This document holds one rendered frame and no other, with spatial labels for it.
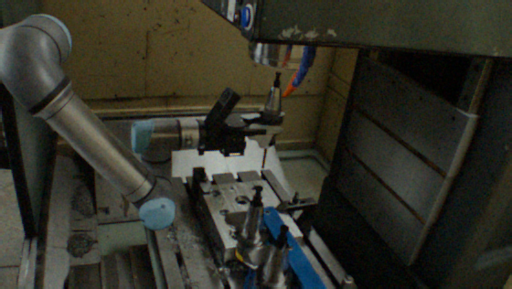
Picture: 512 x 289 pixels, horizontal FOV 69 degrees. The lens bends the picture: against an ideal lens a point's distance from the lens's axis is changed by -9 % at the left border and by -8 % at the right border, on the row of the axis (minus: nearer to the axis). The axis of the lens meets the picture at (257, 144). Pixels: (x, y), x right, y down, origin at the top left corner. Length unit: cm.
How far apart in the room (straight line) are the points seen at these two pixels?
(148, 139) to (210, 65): 114
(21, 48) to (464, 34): 79
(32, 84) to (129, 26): 118
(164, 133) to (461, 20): 65
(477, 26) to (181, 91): 150
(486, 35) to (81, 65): 160
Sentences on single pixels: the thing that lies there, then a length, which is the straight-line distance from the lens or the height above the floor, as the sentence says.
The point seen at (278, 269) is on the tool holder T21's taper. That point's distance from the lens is 66.
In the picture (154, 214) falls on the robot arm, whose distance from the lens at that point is 85.
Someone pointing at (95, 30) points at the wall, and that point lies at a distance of 189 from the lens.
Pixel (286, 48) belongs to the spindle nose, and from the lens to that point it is 88.
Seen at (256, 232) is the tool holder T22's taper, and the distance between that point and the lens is 74.
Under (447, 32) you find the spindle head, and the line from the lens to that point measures 77.
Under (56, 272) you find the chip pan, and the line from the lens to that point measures 150.
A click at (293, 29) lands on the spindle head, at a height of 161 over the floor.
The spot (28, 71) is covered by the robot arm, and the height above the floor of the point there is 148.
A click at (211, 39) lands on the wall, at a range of 197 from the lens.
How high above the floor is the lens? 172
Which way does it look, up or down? 27 degrees down
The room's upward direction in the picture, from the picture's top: 9 degrees clockwise
